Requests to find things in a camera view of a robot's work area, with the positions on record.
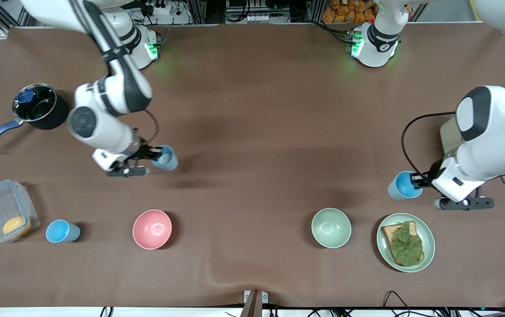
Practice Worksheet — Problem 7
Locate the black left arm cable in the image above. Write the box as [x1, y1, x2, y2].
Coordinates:
[401, 111, 457, 177]

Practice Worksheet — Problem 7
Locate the pale green plate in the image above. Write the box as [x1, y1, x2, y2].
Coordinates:
[376, 213, 435, 273]

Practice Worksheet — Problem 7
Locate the metal table clamp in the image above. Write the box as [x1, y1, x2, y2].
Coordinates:
[244, 290, 268, 317]

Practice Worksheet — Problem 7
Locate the glass pot lid blue knob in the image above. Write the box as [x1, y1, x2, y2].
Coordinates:
[12, 84, 57, 123]

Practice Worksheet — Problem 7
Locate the white power strip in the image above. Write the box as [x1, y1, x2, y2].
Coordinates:
[145, 0, 175, 16]

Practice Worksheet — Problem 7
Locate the slice of brown bread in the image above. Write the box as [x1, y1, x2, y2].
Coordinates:
[381, 221, 425, 267]

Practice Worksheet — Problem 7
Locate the blue plastic cup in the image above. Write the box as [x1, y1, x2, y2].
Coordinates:
[388, 171, 424, 200]
[151, 145, 179, 172]
[45, 219, 81, 243]

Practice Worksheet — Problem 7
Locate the bag of orange snacks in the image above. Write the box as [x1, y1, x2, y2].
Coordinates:
[322, 0, 379, 23]

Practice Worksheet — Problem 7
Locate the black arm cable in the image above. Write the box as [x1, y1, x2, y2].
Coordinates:
[138, 109, 160, 149]
[401, 111, 457, 177]

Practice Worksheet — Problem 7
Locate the dark pot with blue handle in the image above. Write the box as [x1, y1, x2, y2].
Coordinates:
[0, 84, 70, 151]

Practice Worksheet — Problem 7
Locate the green lettuce leaf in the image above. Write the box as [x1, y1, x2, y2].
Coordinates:
[389, 221, 424, 266]

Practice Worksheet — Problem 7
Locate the black looped floor cable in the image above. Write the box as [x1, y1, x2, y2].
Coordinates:
[382, 291, 412, 317]

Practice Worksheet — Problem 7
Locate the pale green bowl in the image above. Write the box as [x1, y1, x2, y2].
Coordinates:
[311, 208, 352, 249]

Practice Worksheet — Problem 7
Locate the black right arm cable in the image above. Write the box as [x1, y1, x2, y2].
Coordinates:
[138, 109, 160, 149]

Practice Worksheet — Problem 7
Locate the pink bowl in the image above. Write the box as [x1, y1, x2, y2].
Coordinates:
[132, 210, 173, 250]

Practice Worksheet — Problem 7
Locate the yellow round fruit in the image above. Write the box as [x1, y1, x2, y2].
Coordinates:
[2, 217, 32, 236]

